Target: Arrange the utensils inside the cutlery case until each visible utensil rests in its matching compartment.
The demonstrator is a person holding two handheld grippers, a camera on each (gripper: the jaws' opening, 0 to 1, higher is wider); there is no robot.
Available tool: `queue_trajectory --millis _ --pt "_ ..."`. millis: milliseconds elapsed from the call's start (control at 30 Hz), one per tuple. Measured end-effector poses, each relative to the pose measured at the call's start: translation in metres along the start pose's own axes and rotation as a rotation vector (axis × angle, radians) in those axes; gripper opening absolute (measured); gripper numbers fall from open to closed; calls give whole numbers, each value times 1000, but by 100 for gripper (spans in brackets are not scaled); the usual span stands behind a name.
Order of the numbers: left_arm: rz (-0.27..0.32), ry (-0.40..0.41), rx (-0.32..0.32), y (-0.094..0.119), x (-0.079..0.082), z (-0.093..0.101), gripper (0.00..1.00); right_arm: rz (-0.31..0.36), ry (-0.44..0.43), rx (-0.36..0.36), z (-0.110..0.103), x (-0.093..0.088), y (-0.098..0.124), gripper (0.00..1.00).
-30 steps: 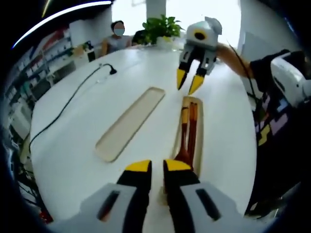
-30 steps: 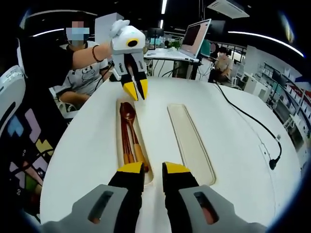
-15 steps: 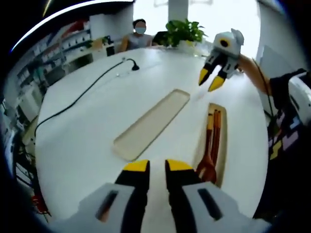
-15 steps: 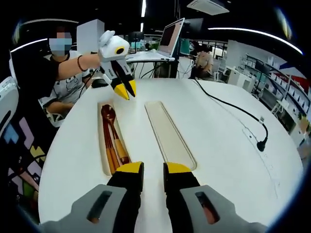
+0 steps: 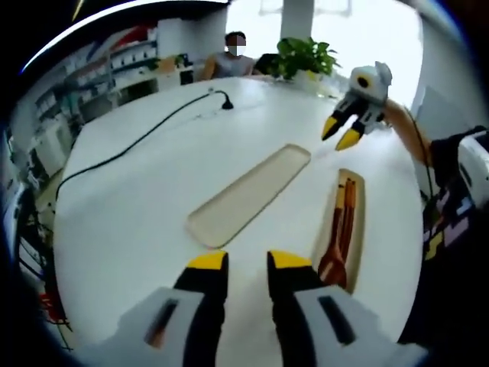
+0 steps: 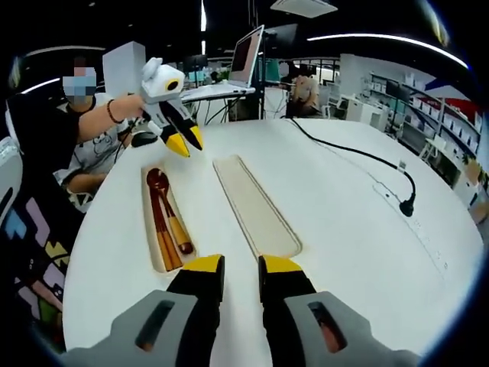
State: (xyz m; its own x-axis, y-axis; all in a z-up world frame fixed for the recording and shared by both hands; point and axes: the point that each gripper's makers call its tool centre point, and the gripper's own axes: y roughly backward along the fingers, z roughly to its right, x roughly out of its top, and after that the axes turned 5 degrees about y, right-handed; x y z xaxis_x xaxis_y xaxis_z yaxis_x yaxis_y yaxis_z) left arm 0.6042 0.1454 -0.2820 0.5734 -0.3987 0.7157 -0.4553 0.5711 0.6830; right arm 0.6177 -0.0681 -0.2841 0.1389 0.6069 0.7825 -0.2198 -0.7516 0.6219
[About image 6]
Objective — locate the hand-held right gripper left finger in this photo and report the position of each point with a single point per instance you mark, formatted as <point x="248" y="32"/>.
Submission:
<point x="198" y="306"/>

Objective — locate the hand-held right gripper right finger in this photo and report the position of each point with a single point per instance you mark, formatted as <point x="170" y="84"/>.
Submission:
<point x="282" y="306"/>

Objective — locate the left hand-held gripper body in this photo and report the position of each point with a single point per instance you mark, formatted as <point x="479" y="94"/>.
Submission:
<point x="156" y="86"/>

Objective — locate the dark wooden spoon utensil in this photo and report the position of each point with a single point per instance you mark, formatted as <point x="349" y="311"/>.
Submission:
<point x="158" y="181"/>

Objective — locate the beige cutlery case base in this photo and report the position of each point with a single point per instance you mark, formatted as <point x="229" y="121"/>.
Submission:
<point x="149" y="229"/>

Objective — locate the beige cutlery case lid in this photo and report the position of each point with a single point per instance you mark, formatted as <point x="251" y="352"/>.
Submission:
<point x="256" y="206"/>

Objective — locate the person's left hand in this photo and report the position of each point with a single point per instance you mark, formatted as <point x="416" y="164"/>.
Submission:
<point x="133" y="107"/>

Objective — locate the black computer mouse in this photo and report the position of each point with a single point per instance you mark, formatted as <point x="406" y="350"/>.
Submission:
<point x="144" y="140"/>

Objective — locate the open silver laptop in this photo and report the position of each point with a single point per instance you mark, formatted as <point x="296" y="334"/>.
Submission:
<point x="244" y="57"/>

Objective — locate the black monitor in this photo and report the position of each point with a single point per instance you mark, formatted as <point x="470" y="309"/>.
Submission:
<point x="280" y="35"/>

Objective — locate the person's black shirt torso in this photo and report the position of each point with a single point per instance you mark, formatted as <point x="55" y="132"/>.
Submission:
<point x="42" y="145"/>

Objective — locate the white table socket panel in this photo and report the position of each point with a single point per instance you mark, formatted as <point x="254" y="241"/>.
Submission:
<point x="386" y="191"/>

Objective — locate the ceiling air conditioner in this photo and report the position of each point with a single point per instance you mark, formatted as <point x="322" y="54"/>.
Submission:
<point x="302" y="7"/>

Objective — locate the colourful printed cloth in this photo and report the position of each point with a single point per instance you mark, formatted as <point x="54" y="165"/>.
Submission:
<point x="30" y="244"/>

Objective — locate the long ceiling light strip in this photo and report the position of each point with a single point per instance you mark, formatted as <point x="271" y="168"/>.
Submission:
<point x="382" y="37"/>

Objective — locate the shelf with white bins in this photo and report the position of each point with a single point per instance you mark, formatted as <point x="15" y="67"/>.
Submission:
<point x="428" y="111"/>

